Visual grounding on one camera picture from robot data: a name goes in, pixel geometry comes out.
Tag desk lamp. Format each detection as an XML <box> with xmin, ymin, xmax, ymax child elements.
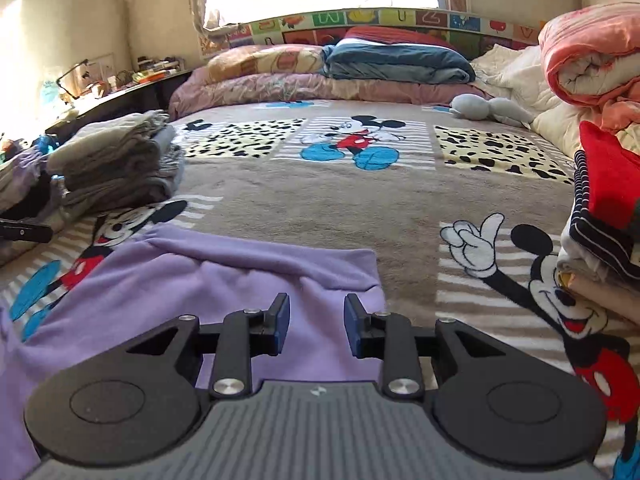
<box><xmin>56</xmin><ymin>59</ymin><xmax>92</xmax><ymax>102</ymax></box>

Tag grey plush toy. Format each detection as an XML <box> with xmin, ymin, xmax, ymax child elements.
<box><xmin>448</xmin><ymin>94</ymin><xmax>536</xmax><ymax>126</ymax></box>

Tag pink purple blanket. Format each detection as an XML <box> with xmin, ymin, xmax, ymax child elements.
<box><xmin>167</xmin><ymin>72</ymin><xmax>493</xmax><ymax>121</ymax></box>

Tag cream quilt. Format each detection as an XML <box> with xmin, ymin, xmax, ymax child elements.
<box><xmin>530</xmin><ymin>105</ymin><xmax>640</xmax><ymax>161</ymax></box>

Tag black cabinet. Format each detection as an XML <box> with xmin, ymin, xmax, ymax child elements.
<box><xmin>45</xmin><ymin>67</ymin><xmax>193</xmax><ymax>136</ymax></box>

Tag beige folded clothes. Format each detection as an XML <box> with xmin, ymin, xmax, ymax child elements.
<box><xmin>557</xmin><ymin>225</ymin><xmax>640</xmax><ymax>326</ymax></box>

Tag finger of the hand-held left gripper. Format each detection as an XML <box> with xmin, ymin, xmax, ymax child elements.
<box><xmin>0</xmin><ymin>219</ymin><xmax>53</xmax><ymax>244</ymax></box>

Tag yellow pink printed pillow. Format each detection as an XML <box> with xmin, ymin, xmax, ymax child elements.
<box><xmin>205</xmin><ymin>44</ymin><xmax>331</xmax><ymax>83</ymax></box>

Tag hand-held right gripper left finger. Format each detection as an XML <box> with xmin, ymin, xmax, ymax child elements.
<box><xmin>125</xmin><ymin>292</ymin><xmax>291</xmax><ymax>400</ymax></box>

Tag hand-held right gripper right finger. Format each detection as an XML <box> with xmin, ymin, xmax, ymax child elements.
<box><xmin>344</xmin><ymin>292</ymin><xmax>506</xmax><ymax>400</ymax></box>

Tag stack of grey folded clothes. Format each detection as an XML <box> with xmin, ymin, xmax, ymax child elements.
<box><xmin>47</xmin><ymin>110</ymin><xmax>186</xmax><ymax>208</ymax></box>

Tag stack of folded clothes right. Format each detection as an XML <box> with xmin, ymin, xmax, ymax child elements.
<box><xmin>567</xmin><ymin>150</ymin><xmax>640</xmax><ymax>281</ymax></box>

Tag clutter of small items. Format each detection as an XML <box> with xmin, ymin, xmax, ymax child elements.
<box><xmin>42</xmin><ymin>55</ymin><xmax>183</xmax><ymax>111</ymax></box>

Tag clear plastic window sheet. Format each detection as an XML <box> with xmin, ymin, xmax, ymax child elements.
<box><xmin>187</xmin><ymin>0</ymin><xmax>251</xmax><ymax>46</ymax></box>

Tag printed cartoon blanket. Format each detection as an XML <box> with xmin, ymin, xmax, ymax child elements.
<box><xmin>0</xmin><ymin>100</ymin><xmax>640</xmax><ymax>480</ymax></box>

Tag red green sweater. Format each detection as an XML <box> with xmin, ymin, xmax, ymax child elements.
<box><xmin>580</xmin><ymin>121</ymin><xmax>640</xmax><ymax>231</ymax></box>

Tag pink orange folded quilt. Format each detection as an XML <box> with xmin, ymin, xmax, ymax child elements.
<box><xmin>537</xmin><ymin>2</ymin><xmax>640</xmax><ymax>133</ymax></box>

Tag white quilt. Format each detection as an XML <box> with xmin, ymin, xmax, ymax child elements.
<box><xmin>470</xmin><ymin>44</ymin><xmax>566</xmax><ymax>116</ymax></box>

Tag red folded blanket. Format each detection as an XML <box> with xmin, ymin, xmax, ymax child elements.
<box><xmin>342</xmin><ymin>25</ymin><xmax>458</xmax><ymax>51</ymax></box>

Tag cream folded cloth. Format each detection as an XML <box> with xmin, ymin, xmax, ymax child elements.
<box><xmin>0</xmin><ymin>152</ymin><xmax>51</xmax><ymax>201</ymax></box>

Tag colourful alphabet foam mat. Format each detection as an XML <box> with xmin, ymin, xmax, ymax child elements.
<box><xmin>200</xmin><ymin>7</ymin><xmax>548</xmax><ymax>56</ymax></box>

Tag blue folded quilt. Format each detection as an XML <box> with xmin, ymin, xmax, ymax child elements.
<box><xmin>320</xmin><ymin>42</ymin><xmax>476</xmax><ymax>85</ymax></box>

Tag purple sweatshirt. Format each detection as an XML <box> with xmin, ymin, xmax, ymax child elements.
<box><xmin>0</xmin><ymin>224</ymin><xmax>388</xmax><ymax>468</ymax></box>

